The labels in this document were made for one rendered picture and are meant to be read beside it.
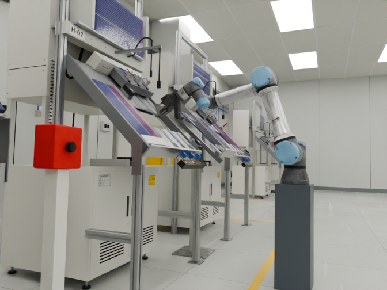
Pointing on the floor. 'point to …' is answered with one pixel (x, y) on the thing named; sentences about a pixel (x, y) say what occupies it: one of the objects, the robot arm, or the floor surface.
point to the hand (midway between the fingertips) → (158, 117)
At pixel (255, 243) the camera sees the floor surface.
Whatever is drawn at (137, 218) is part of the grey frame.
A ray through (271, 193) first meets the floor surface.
